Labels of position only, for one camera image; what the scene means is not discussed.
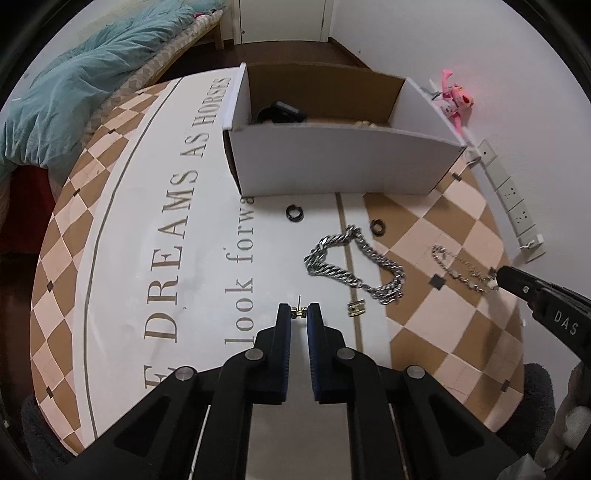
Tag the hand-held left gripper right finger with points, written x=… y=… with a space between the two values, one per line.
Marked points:
x=314 y=334

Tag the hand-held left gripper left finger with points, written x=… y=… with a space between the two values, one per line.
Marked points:
x=285 y=334

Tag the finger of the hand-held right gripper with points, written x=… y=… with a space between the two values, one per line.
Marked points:
x=515 y=278

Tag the white cardboard box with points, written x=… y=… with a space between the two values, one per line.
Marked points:
x=341 y=161

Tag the small gold clasp earring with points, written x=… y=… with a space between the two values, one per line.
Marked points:
x=356 y=308

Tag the white power strip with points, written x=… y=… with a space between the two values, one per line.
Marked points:
x=508 y=189

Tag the dark grey fuzzy cushion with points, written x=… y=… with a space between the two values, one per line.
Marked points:
x=39 y=438
x=538 y=406

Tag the black hoop earring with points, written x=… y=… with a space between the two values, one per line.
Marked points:
x=289 y=213
x=373 y=228

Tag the checkered printed table mat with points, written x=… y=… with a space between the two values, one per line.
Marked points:
x=138 y=240

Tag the pink plush toy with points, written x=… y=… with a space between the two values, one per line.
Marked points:
x=455 y=99

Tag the black item in box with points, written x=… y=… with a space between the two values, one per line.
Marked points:
x=281 y=112

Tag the red cloth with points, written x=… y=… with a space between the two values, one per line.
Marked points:
x=32 y=203

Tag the patterned bed mattress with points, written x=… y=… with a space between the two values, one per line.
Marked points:
x=152 y=67

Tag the white door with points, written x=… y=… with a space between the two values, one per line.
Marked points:
x=281 y=21

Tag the teal blanket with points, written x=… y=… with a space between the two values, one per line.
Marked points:
x=69 y=92

